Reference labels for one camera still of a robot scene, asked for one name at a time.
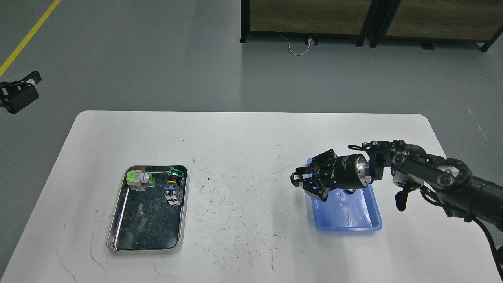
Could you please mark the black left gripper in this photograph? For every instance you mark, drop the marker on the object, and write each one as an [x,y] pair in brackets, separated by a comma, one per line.
[17,96]

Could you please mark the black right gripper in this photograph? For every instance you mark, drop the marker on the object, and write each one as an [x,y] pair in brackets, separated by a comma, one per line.
[327,170]

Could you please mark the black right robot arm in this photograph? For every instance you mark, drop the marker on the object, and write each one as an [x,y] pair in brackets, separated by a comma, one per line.
[442,182]

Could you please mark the blue plastic tray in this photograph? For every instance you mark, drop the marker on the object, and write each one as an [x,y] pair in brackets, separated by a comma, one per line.
[345,212]

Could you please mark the silver metal tray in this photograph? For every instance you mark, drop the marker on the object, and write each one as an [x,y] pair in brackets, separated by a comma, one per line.
[143,220]

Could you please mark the green and white push button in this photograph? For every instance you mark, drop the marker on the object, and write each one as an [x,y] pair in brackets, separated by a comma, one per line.
[139,180]

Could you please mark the green button blue switch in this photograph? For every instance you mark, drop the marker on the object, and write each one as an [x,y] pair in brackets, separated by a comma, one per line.
[174,188]

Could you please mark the black frame wooden cabinet left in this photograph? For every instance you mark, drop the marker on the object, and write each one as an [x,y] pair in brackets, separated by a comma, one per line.
[316,19]

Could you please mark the black frame wooden cabinet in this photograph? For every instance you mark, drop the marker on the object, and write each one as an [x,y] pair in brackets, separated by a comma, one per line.
[475,22]
[316,19]

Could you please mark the black frame wooden cabinet right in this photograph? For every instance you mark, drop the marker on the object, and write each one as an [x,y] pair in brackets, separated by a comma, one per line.
[475,22]

